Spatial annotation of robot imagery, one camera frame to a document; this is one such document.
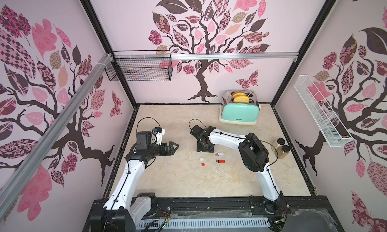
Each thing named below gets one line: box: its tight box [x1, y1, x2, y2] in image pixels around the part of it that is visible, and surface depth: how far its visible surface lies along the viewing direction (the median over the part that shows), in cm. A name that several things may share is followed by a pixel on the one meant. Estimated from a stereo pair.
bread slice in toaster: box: [231, 91, 250, 104], surface depth 100 cm
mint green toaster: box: [218, 89, 261, 126], surface depth 102 cm
